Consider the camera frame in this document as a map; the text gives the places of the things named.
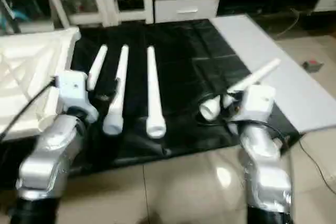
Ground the red canister appliance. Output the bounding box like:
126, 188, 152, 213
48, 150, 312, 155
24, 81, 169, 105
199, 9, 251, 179
303, 59, 324, 73

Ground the black table mat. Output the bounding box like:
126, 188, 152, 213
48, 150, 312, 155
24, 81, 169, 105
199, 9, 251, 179
0, 18, 302, 175

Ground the white side table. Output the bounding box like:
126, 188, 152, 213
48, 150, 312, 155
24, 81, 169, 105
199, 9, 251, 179
209, 14, 336, 133

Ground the white drawer unit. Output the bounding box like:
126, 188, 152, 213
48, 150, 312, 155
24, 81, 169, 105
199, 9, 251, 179
153, 0, 221, 24

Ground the white plastic table top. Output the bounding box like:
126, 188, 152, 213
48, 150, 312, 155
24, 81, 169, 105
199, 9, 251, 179
0, 27, 82, 134

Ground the white plastic table leg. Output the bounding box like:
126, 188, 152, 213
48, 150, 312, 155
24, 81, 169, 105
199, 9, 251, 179
145, 46, 167, 140
86, 45, 109, 91
102, 45, 130, 135
199, 59, 282, 121

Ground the blue plastic stool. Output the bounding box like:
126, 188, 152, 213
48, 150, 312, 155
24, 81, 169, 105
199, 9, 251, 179
0, 0, 28, 29

